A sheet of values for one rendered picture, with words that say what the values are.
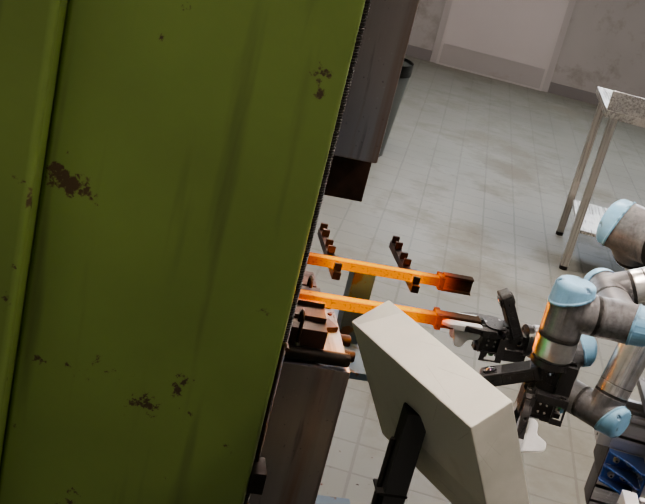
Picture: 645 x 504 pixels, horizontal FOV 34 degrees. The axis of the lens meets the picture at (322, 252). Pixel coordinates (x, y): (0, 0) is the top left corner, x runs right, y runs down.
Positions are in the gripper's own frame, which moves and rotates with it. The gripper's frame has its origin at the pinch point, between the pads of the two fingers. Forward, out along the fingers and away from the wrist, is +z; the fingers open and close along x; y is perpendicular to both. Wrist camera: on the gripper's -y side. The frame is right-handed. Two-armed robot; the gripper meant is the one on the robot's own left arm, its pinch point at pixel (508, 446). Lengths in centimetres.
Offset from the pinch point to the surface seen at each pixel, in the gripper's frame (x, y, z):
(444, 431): -32.4, -15.2, -16.3
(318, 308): 26, -43, -6
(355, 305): 29.8, -35.9, -7.1
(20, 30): -39, -89, -62
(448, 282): 80, -16, 0
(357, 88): 11, -45, -57
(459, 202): 487, -3, 93
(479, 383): -32.7, -12.4, -26.1
